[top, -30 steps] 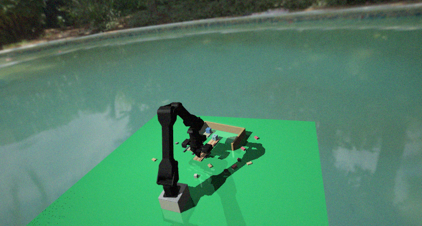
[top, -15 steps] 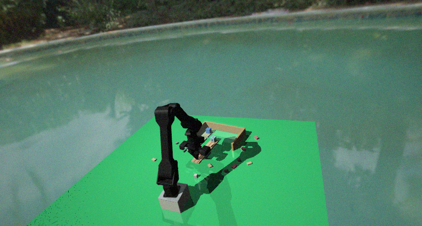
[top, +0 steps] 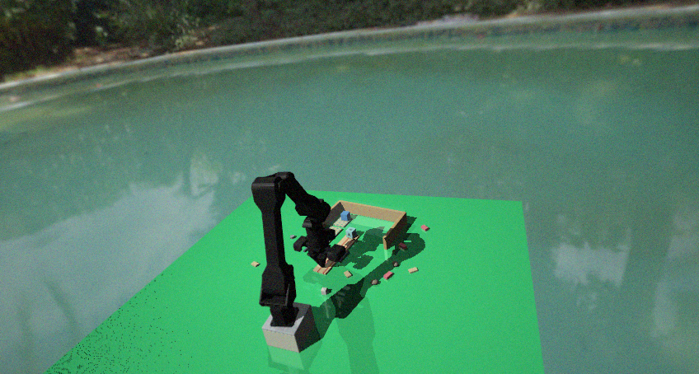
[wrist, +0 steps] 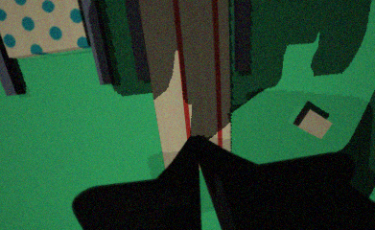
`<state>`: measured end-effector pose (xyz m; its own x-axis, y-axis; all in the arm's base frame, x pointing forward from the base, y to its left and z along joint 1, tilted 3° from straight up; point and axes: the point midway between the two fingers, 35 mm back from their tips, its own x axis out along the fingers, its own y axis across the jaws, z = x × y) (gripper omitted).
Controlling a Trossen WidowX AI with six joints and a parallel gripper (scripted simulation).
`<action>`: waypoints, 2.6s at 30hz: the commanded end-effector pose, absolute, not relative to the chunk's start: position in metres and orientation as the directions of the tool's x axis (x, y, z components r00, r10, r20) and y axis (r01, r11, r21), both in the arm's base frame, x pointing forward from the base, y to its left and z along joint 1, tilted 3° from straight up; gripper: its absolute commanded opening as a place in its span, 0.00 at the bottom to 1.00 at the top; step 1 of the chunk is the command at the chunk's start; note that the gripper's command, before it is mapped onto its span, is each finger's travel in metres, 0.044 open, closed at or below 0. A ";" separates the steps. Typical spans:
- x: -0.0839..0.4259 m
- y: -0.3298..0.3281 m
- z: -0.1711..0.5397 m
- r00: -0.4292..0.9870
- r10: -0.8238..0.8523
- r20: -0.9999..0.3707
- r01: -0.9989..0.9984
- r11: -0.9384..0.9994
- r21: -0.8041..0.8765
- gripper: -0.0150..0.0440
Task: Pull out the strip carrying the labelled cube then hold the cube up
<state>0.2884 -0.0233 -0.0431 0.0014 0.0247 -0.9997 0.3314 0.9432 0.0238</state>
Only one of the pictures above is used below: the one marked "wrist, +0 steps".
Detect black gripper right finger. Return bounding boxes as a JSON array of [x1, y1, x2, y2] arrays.
[[195, 135, 355, 230]]

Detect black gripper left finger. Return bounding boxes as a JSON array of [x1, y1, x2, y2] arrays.
[[72, 136, 202, 230]]

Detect tan strip with teal polka dots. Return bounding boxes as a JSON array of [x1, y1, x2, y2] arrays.
[[0, 0, 91, 58]]

